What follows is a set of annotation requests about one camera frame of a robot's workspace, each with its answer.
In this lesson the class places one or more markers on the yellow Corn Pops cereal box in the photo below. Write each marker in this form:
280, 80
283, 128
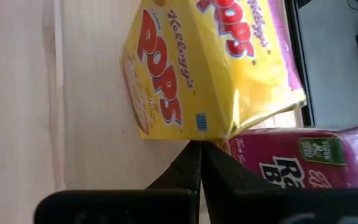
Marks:
197, 93

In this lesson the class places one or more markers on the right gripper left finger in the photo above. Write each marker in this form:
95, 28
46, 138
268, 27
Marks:
179, 174

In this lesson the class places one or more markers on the purple Raisin Bran cereal box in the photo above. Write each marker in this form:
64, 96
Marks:
278, 152

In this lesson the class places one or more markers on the black aluminium table frame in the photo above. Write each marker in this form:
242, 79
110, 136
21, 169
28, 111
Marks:
296, 31

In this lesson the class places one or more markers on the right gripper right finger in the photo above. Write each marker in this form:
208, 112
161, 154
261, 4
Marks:
225, 180

